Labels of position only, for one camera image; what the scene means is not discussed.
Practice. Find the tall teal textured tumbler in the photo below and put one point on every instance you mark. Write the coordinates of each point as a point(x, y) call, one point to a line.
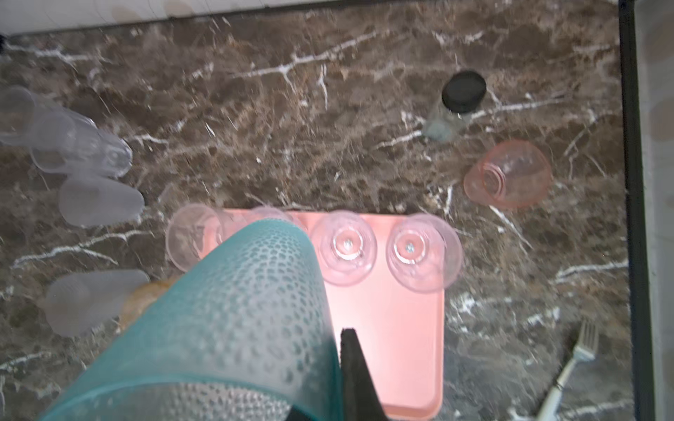
point(244, 335)

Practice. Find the white handled fork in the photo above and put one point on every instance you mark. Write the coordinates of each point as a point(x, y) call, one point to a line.
point(585, 350)

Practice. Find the herb spice jar black lid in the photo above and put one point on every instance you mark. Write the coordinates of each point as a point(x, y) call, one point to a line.
point(460, 97)

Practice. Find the pink plastic tray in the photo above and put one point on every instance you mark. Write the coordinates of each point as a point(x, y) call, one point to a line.
point(400, 332)

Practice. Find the pink short plastic cup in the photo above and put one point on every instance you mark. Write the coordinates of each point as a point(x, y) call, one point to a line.
point(514, 174)

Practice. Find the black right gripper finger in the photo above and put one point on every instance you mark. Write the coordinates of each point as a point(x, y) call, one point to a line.
point(360, 399)

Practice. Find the black corner frame post right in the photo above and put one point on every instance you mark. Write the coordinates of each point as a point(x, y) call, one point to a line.
point(638, 265)

